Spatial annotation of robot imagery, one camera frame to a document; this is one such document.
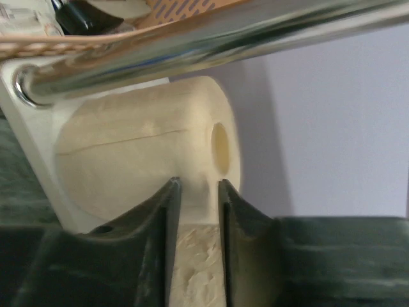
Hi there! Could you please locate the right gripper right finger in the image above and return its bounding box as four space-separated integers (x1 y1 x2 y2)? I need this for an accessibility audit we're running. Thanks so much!
218 179 284 307

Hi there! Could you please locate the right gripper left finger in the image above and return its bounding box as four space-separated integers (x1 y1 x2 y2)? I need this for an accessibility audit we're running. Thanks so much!
19 177 181 306

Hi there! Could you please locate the brown roll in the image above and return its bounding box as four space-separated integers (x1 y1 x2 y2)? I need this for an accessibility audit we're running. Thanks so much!
55 76 242 306

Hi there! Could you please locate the white two-tier metal shelf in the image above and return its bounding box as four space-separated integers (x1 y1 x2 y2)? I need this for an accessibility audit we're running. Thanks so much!
1 1 408 232

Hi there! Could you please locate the orange plastic file organizer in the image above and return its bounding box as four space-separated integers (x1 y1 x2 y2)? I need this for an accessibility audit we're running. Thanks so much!
1 1 238 61

